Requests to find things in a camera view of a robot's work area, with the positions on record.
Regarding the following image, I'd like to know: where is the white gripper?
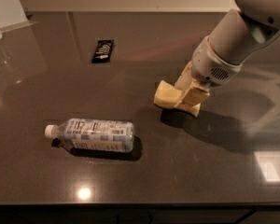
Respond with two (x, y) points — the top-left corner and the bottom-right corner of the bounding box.
(175, 36), (242, 106)

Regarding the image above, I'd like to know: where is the yellow sponge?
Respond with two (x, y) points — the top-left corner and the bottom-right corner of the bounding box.
(154, 80), (200, 117)

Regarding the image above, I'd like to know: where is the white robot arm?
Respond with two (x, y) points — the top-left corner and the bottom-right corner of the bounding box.
(175, 0), (280, 110)

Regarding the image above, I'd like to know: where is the clear blue-label plastic bottle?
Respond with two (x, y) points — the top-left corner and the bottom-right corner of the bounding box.
(44, 119), (134, 153)

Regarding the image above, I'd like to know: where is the black snack bar wrapper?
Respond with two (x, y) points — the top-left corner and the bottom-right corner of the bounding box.
(91, 40), (114, 63)

